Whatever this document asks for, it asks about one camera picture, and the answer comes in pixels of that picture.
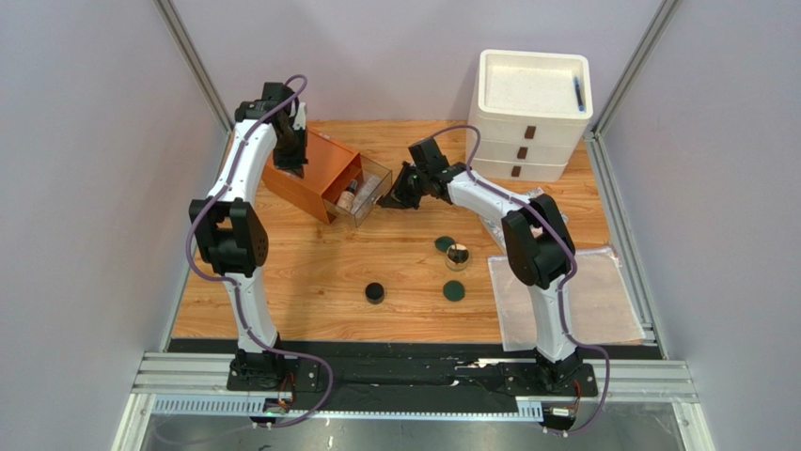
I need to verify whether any foundation bottle black cap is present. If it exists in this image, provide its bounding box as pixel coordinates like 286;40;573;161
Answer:
337;179;358;212

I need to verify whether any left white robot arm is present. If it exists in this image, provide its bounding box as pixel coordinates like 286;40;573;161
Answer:
185;82;307;388

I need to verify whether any green compact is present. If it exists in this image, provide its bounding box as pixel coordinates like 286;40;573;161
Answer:
434;236;456;253
442;280;466;302

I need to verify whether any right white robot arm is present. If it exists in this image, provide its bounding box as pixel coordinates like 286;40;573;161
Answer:
378;137;581;383

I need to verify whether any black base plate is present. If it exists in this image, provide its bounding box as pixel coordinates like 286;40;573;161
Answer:
168;337;664;414

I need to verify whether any clear plastic bag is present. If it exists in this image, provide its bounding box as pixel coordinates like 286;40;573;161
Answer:
487;246;645;351

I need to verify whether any gold lid cream jar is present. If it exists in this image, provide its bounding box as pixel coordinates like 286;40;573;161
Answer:
445;243;471;272

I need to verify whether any floral patterned palette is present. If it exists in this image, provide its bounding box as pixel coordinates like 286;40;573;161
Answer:
479;187;544;254

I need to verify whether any clear drawer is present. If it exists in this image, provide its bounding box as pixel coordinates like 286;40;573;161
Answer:
323;155;393;228

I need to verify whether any orange drawer box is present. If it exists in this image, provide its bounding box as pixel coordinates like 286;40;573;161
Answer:
261;127;363;225

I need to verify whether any blue pen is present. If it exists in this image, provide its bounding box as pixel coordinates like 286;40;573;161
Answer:
573;76;587;113

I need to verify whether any aluminium front rail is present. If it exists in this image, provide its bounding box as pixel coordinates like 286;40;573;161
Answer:
132;353;699;421

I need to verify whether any white three-drawer organizer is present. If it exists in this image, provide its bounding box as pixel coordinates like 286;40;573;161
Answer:
465;49;593;182

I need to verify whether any black round jar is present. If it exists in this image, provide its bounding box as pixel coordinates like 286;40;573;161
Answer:
364;282;385;305

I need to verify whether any clear glitter tube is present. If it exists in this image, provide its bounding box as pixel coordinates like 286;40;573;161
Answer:
353;174;382;213

